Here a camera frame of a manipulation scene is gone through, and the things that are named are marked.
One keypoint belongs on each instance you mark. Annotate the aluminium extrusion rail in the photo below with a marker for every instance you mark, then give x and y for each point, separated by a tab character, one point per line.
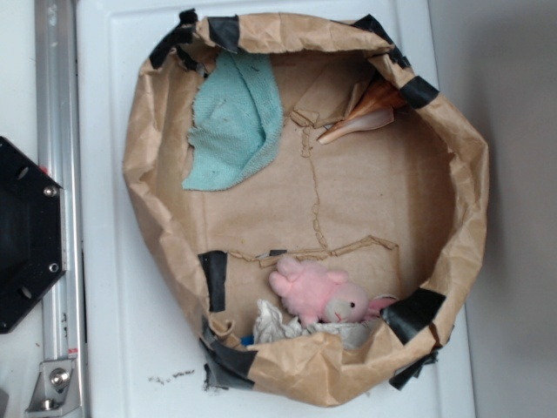
64	335

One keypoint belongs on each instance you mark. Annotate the white tray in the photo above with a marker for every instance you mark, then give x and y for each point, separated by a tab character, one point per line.
143	358

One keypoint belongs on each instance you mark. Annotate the pink plush sheep toy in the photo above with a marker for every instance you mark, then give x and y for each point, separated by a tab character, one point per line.
316	294

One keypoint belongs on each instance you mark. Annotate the brown paper bag bin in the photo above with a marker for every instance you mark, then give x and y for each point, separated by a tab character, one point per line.
402	209

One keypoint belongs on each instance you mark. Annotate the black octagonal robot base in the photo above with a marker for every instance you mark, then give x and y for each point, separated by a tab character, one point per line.
31	235

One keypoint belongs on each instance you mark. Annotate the small blue object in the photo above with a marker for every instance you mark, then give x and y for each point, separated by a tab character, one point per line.
247	340

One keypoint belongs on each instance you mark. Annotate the crumpled white grey paper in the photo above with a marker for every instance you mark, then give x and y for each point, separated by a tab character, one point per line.
270	327

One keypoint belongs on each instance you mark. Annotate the orange conch seashell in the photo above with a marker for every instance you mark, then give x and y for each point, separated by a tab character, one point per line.
374	110

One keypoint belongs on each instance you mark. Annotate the silver corner bracket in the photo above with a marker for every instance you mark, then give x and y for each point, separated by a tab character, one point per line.
56	393

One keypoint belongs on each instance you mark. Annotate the light teal cloth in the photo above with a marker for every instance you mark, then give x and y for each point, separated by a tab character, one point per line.
238	119

